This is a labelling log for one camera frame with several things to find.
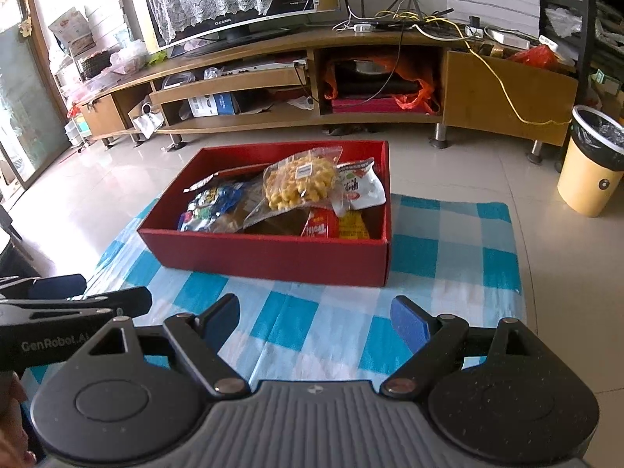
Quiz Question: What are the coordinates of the blue sausage snack pack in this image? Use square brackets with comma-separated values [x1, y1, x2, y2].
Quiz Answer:
[178, 181, 246, 234]

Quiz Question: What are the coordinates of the red white long packet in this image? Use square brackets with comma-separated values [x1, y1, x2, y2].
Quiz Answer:
[183, 171, 227, 193]

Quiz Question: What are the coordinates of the red Trolli candy bag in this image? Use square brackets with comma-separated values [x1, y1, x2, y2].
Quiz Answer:
[301, 208, 370, 240]

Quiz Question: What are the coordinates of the yellow waffle snack bag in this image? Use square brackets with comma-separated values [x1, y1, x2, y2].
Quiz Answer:
[243, 146, 348, 228]

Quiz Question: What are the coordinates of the silver snack packet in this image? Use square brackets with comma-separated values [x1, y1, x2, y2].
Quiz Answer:
[329, 158, 386, 218]

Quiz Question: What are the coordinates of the person's left hand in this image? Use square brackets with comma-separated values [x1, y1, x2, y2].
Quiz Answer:
[1, 372, 37, 468]

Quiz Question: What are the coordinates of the blue white checkered cloth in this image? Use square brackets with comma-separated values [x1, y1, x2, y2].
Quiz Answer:
[88, 195, 526, 383]

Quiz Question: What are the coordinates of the red cardboard box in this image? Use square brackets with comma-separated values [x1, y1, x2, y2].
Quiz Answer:
[138, 142, 391, 287]

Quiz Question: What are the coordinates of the blue white box on shelf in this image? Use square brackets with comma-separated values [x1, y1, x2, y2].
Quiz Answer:
[187, 93, 239, 117]

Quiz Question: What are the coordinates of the cream trash bin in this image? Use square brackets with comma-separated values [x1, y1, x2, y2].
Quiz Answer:
[557, 105, 623, 218]

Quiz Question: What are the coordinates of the orange bag in cabinet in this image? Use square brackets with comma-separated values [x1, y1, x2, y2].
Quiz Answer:
[319, 54, 441, 115]

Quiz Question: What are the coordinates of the wooden TV stand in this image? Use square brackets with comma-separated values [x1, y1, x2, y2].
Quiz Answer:
[79, 30, 578, 149]

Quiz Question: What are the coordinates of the black metal shelf rack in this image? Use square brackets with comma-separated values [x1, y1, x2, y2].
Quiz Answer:
[541, 0, 623, 106]

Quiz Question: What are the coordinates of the yellow cable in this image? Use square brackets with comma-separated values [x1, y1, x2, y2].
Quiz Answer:
[374, 8, 571, 127]

